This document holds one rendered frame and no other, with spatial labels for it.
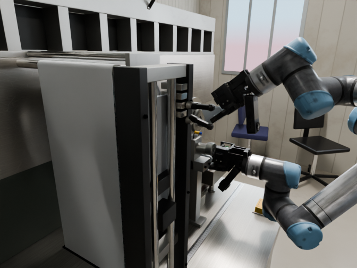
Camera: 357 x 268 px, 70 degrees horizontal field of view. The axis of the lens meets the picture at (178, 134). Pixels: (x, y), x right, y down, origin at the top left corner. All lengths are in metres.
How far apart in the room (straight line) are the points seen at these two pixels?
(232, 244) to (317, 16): 3.13
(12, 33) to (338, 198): 0.92
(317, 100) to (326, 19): 2.99
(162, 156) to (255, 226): 0.54
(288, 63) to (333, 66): 2.89
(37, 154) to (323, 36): 3.30
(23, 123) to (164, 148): 0.43
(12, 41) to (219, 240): 0.80
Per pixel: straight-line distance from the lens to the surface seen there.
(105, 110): 0.54
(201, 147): 0.78
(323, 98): 0.65
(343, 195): 0.79
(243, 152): 0.84
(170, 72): 0.43
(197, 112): 0.80
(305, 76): 0.67
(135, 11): 1.09
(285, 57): 0.69
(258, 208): 1.01
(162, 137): 0.49
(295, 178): 0.81
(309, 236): 0.76
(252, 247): 0.87
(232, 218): 0.97
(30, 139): 0.81
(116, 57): 0.54
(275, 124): 3.83
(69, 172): 0.70
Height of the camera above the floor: 1.46
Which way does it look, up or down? 18 degrees down
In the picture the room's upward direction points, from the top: 1 degrees clockwise
